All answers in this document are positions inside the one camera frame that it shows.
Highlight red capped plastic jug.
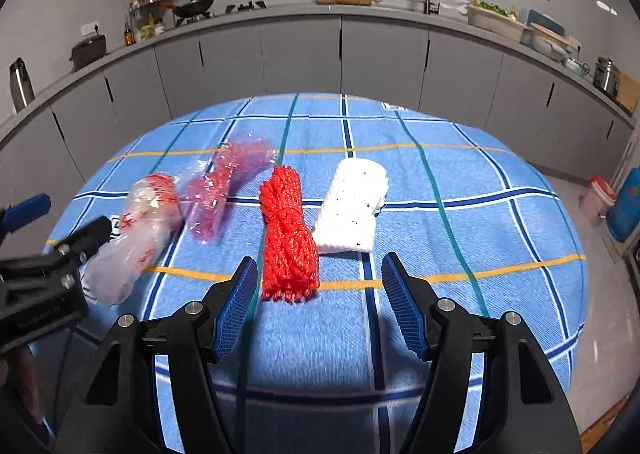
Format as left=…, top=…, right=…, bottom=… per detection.
left=580, top=175, right=617, bottom=227

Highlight black wok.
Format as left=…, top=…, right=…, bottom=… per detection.
left=160, top=0, right=216, bottom=20

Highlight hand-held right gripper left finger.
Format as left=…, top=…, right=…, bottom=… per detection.
left=52, top=256, right=258, bottom=454

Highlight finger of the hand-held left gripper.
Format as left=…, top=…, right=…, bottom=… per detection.
left=0, top=193, right=52, bottom=235
left=52, top=215, right=113, bottom=265

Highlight blue plaid tablecloth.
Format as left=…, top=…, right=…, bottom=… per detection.
left=27, top=93, right=588, bottom=454

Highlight gas stove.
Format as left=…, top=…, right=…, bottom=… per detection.
left=175, top=0, right=268, bottom=27

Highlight person's left hand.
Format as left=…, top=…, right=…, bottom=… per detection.
left=0, top=346, right=47, bottom=427

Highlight clear bag with red print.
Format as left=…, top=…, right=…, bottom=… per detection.
left=177, top=131, right=275, bottom=246
left=80, top=173, right=183, bottom=306

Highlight blue water barrel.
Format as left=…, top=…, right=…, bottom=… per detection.
left=606, top=181, right=640, bottom=243

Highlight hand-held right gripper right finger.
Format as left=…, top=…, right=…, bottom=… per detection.
left=381, top=251, right=583, bottom=454

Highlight grey kitchen counter cabinets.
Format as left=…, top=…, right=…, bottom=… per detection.
left=0, top=4, right=640, bottom=215

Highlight white sponge cloth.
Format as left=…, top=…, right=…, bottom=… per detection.
left=312, top=158, right=391, bottom=255

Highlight steel stock pot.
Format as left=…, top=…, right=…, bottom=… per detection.
left=593, top=56, right=622, bottom=92

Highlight wooden cutting board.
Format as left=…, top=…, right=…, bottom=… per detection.
left=617, top=74, right=640, bottom=116

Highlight white basin with greens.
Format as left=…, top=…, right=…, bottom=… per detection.
left=466, top=1, right=528, bottom=41

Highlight steel thermos jug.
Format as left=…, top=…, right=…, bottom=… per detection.
left=9, top=57, right=36, bottom=114

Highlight red mesh net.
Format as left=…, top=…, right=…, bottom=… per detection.
left=258, top=165, right=321, bottom=305

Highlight stacked plastic basins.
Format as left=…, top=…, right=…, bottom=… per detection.
left=520, top=9, right=583, bottom=62

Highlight metal spice rack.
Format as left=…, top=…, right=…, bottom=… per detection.
left=129, top=0, right=168, bottom=42

